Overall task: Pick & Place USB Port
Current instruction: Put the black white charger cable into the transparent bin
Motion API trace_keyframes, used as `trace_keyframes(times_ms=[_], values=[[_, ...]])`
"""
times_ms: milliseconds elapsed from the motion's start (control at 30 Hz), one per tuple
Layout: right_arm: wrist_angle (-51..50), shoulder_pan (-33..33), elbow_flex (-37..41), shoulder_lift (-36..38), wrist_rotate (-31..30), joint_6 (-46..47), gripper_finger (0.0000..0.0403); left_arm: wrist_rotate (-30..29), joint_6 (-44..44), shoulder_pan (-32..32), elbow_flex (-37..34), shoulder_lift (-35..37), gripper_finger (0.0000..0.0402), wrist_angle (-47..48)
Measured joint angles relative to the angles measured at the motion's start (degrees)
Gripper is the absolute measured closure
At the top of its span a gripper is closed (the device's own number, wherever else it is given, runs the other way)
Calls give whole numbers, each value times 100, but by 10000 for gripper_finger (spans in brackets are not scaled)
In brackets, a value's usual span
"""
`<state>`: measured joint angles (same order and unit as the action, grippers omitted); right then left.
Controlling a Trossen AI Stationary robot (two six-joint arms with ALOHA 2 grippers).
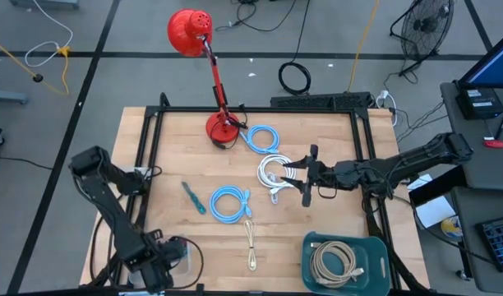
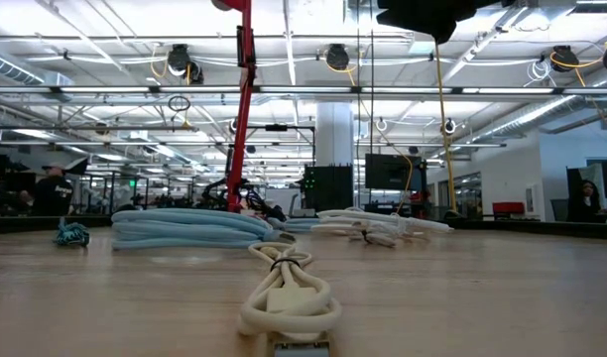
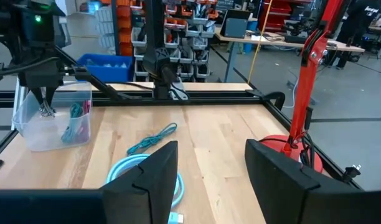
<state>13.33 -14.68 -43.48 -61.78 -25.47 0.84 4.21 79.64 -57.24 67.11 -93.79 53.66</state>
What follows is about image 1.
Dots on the red desk lamp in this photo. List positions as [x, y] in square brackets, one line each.
[190, 33]

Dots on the black perforated panel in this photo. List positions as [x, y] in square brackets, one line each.
[317, 100]

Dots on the computer monitor blue screen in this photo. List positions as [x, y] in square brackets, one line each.
[494, 66]

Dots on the red flat desk object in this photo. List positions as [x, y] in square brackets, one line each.
[496, 144]

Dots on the white paper sheet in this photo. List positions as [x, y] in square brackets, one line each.
[434, 211]
[423, 183]

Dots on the colourful backlit keyboard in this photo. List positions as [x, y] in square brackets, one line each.
[500, 244]

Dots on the round yellow blue disc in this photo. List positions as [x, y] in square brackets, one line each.
[452, 228]

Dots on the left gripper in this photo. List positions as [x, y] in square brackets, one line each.
[157, 263]

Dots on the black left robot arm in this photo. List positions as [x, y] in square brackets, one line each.
[112, 214]

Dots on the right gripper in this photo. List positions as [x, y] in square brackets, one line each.
[325, 174]

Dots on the grey furniture foot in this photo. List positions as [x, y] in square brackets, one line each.
[50, 3]
[9, 97]

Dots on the black table clamp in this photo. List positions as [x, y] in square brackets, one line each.
[200, 289]

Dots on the black box device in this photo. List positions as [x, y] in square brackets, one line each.
[479, 103]

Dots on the black pen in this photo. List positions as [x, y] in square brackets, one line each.
[502, 126]

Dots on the clear plastic container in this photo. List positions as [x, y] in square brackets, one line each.
[187, 251]

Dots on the black aluminium table frame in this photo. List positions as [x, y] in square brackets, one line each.
[255, 109]

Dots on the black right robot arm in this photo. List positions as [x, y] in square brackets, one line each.
[399, 164]

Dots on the black round floor plug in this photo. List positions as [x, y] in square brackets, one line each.
[38, 77]

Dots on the teal plastic bin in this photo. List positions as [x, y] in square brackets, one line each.
[375, 255]

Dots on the black floor fan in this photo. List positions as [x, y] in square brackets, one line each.
[426, 26]

